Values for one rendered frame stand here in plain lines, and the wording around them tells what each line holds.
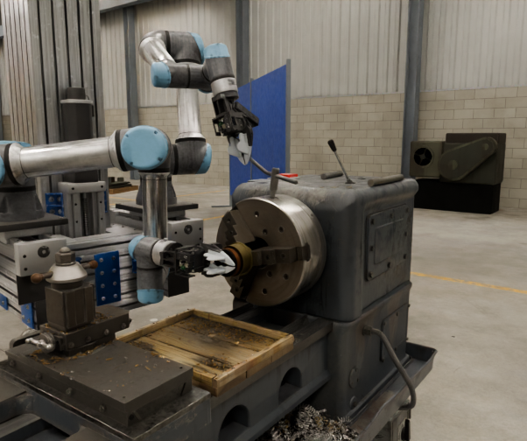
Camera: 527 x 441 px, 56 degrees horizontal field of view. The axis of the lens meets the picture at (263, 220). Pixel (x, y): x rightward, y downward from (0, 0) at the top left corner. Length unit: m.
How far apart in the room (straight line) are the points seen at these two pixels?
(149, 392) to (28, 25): 1.31
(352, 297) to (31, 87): 1.24
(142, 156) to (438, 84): 10.61
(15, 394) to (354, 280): 0.91
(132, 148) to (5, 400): 0.66
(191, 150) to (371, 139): 10.48
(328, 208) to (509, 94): 9.97
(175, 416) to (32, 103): 1.23
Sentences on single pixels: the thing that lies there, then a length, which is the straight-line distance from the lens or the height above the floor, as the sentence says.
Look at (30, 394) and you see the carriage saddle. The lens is 1.14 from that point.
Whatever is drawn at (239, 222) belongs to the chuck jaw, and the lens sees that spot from 1.41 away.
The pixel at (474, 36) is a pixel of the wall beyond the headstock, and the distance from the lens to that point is 11.69.
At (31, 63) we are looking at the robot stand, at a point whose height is 1.64.
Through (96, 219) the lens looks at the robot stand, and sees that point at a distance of 1.86.
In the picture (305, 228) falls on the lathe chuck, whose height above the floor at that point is 1.16.
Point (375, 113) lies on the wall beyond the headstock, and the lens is 12.19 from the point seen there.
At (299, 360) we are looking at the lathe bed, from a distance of 1.43.
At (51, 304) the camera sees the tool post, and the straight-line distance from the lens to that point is 1.11.
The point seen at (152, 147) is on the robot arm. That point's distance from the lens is 1.37.
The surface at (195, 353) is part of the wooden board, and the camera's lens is 1.27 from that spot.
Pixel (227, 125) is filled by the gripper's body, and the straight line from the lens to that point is 1.47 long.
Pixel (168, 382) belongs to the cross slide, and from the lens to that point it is 0.96.
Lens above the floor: 1.40
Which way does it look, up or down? 9 degrees down
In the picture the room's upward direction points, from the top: straight up
